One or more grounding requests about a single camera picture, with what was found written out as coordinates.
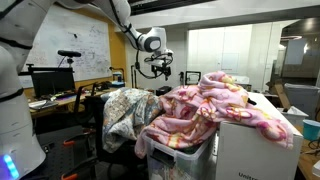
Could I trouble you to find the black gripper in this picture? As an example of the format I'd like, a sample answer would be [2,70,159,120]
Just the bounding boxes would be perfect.
[150,63,173,82]

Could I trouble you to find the pink patterned fleece blanket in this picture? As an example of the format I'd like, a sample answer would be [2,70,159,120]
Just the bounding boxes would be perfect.
[134,70,294,159]

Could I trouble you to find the clear plastic storage bin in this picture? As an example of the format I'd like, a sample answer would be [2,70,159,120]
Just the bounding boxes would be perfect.
[143,133,218,180]

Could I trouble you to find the grey trash bin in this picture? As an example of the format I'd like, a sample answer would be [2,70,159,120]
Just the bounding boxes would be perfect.
[283,83,320,118]

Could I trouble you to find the small black box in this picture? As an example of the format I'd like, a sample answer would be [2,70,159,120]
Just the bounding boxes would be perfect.
[155,85,173,97]

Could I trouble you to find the black framed tablet screen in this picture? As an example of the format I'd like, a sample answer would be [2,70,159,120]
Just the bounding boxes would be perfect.
[184,70,202,86]

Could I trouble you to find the small blue container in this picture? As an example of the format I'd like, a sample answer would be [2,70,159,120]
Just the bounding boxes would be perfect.
[110,66,127,89]

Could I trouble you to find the floral patchwork quilt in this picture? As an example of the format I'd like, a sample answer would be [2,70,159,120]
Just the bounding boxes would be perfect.
[101,87,164,154]

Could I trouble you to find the black office chair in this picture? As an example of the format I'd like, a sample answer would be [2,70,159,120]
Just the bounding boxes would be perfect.
[73,83,148,180]

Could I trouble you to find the wooden office desk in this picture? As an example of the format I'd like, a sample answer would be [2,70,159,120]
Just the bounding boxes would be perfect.
[28,87,116,119]

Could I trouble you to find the wide black desktop monitor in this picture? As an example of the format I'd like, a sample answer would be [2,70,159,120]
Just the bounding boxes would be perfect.
[30,67,77,100]

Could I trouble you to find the flattened brown cardboard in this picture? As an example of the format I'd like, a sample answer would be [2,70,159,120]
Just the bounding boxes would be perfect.
[268,79,292,109]

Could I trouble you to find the large white cardboard box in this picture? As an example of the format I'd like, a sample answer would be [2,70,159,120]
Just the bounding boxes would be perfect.
[214,91,304,180]

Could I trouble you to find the white computer keyboard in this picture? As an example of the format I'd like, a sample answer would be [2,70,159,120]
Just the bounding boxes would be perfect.
[28,99,60,111]

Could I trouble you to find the small white open box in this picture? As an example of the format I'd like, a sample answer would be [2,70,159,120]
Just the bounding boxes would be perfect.
[277,105,310,128]

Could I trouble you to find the teal plastic cup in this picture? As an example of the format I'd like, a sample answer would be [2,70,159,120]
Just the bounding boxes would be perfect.
[302,119,320,142]

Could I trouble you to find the large wall whiteboard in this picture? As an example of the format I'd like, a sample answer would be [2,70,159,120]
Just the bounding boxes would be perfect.
[18,3,113,89]

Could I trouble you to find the black camera on stand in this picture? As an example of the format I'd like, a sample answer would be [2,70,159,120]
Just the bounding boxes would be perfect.
[57,49,83,68]

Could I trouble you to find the orange handled clamp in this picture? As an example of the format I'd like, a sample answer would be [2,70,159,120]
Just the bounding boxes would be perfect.
[60,156,99,180]
[62,131,98,148]

